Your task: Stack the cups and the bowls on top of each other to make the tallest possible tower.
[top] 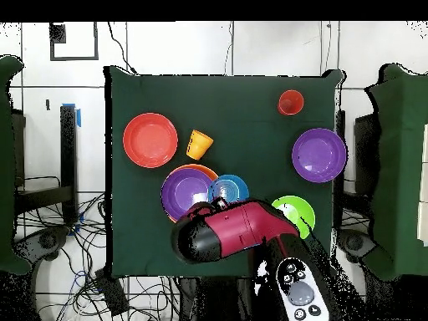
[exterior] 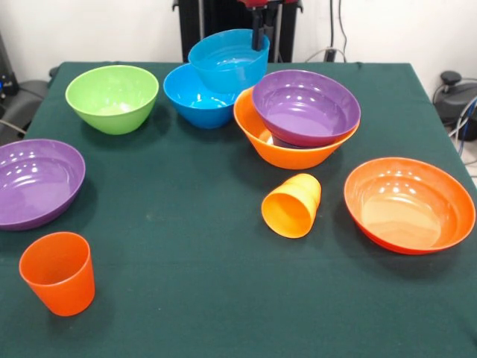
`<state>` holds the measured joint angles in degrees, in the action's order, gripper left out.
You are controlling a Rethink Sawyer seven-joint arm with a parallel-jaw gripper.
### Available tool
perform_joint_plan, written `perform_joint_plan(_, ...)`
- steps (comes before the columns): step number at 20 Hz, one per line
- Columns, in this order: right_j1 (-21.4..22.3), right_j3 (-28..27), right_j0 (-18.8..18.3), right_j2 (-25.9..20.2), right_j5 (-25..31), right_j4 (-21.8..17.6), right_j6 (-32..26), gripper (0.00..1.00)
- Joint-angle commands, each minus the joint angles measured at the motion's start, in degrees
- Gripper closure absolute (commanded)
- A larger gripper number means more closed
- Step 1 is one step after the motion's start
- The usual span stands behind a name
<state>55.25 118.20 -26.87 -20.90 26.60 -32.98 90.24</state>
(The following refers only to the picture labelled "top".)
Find green bowl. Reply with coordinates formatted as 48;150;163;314
271;195;316;240

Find small translucent blue bowl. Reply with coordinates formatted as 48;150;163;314
206;174;251;204

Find black power brick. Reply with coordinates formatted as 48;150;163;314
94;267;130;317

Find white box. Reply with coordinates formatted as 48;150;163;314
415;123;428;247

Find dark green tablecloth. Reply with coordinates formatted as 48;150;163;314
104;65;345;280

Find black metal stand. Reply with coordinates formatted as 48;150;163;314
14;104;79;223

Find orange cup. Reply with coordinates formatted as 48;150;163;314
186;129;214;161

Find large orange bowl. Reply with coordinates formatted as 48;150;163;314
166;163;220;224

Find green cloth side table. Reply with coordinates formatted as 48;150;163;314
0;54;33;275
362;63;428;282

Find red shallow bowl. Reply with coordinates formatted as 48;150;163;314
122;112;179;168

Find red cup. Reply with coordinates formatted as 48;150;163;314
277;89;305;117

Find purple bowl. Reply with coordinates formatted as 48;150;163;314
291;127;348;184
160;167;217;222

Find black floor cable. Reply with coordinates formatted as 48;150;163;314
107;22;138;75

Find tangled floor cables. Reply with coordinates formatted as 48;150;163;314
14;193;181;321

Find black pedestal leg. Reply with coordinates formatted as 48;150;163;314
14;227;71;262
337;228;379;263

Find blue tape strip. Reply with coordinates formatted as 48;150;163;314
62;103;82;128

